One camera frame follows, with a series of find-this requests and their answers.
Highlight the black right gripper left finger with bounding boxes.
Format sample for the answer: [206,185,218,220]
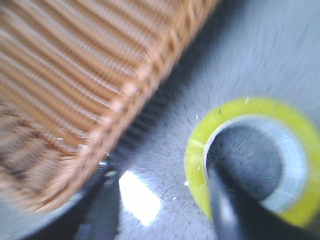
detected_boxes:
[74,161,120,240]

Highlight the yellow tape roll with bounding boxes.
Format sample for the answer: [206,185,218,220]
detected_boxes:
[184,97,320,227]

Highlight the brown woven basket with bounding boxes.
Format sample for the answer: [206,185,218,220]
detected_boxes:
[0,0,218,213]

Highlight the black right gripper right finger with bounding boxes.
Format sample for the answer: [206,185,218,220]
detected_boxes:
[207,166,320,240]

